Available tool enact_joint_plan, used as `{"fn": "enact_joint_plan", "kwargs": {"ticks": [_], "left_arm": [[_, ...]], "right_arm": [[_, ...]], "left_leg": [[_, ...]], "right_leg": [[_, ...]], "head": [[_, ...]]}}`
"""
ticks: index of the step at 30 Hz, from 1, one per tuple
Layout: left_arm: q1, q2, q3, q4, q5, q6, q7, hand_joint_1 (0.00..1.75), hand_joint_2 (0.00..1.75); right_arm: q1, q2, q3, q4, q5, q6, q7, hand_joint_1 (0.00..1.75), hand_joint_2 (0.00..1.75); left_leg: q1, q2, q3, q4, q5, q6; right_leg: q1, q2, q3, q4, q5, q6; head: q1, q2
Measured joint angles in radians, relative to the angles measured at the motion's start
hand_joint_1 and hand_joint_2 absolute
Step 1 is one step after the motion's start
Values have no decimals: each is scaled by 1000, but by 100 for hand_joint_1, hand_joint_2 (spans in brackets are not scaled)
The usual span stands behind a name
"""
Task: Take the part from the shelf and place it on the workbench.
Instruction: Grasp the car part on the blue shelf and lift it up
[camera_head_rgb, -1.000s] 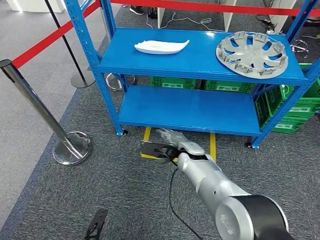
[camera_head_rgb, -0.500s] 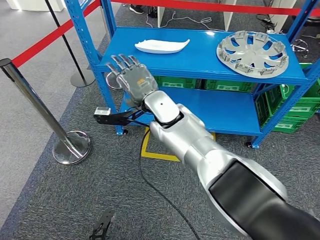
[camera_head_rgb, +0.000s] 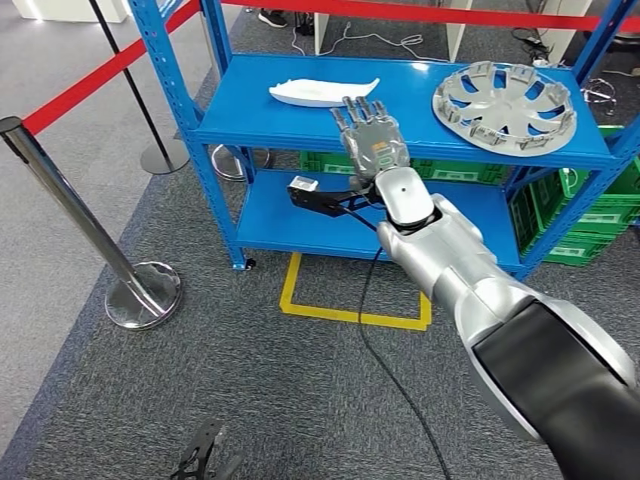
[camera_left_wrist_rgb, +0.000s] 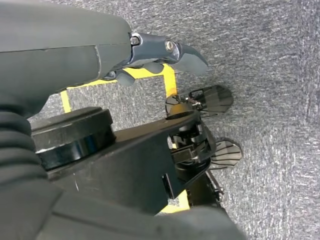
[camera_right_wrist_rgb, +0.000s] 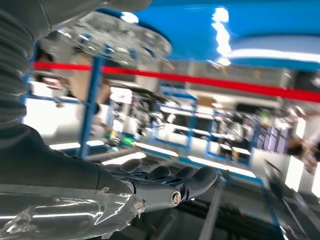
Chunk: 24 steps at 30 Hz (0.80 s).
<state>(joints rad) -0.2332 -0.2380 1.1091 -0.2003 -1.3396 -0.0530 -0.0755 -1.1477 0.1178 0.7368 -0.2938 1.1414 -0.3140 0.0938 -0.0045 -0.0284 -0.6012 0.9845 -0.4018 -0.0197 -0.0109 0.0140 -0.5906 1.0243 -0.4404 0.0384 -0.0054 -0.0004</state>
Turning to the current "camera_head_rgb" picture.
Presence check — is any tangled wire bundle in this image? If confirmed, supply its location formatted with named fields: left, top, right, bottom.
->
left=582, top=76, right=618, bottom=115

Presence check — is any black camera cable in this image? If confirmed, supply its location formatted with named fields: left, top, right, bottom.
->
left=345, top=201, right=451, bottom=480

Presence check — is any black stanchion post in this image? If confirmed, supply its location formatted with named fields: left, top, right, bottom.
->
left=88, top=0, right=190, bottom=176

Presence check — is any green plastic crate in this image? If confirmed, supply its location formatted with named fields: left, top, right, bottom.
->
left=300, top=150, right=357, bottom=176
left=410, top=158, right=506, bottom=185
left=558, top=124, right=640, bottom=207
left=509, top=175, right=640, bottom=268

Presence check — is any silver wheel hubcap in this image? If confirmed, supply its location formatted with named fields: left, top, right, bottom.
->
left=432, top=60, right=577, bottom=158

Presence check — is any blue metal shelf rack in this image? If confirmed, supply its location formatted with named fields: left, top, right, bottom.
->
left=127, top=0, right=640, bottom=283

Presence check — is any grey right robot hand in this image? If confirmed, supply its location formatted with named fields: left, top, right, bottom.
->
left=330, top=95, right=412, bottom=183

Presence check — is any white display platform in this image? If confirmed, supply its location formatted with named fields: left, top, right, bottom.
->
left=11, top=0, right=128, bottom=25

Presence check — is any white desk panel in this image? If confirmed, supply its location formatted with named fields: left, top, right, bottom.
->
left=313, top=0, right=331, bottom=56
left=540, top=0, right=593, bottom=66
left=446, top=0, right=474, bottom=64

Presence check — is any black shoe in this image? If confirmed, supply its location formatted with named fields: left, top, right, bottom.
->
left=257, top=9, right=290, bottom=30

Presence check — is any white plastic car part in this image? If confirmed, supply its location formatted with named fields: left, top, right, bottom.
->
left=269, top=77, right=381, bottom=109

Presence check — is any red barrier belt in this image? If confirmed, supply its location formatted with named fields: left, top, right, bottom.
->
left=220, top=0, right=640, bottom=34
left=22, top=0, right=201, bottom=137

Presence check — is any chrome stanchion post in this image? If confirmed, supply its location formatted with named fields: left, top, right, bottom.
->
left=0, top=116, right=183, bottom=331
left=211, top=145, right=271, bottom=183

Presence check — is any white floor cable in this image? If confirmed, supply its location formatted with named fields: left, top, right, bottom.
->
left=291, top=21, right=451, bottom=64

